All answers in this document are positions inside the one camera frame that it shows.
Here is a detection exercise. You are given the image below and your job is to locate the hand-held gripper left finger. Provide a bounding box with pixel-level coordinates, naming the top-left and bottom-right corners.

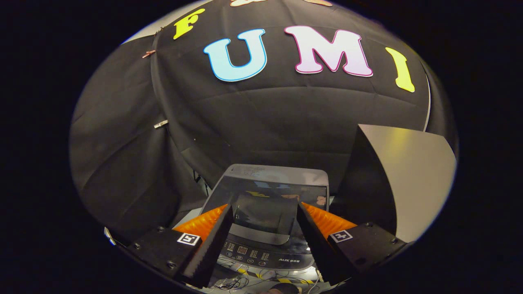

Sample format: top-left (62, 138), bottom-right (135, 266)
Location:
top-left (127, 204), bottom-right (234, 289)

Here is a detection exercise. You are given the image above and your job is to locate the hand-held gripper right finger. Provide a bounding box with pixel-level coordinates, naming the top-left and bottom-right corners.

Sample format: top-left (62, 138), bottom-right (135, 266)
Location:
top-left (296, 202), bottom-right (407, 286)

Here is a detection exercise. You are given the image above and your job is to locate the grey washing machine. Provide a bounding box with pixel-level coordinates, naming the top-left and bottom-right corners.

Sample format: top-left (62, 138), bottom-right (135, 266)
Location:
top-left (199, 163), bottom-right (331, 271)

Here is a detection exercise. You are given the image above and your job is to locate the black backdrop cloth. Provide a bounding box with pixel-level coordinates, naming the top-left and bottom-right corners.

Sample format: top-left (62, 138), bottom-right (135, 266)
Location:
top-left (69, 0), bottom-right (459, 241)

